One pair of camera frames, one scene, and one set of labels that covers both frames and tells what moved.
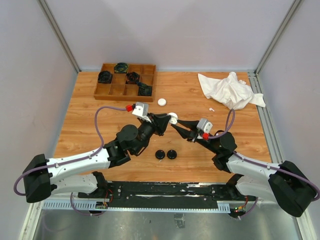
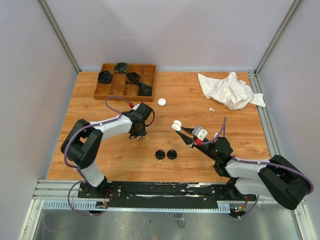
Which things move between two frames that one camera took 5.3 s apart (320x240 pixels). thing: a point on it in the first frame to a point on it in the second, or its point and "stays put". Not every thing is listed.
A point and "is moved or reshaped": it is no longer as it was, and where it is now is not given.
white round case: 173,118 is moved or reshaped
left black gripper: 159,123 to 142,133
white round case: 162,102 stays put
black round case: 160,154 stays put
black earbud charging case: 171,154 stays put
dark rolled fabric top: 121,68 stays put
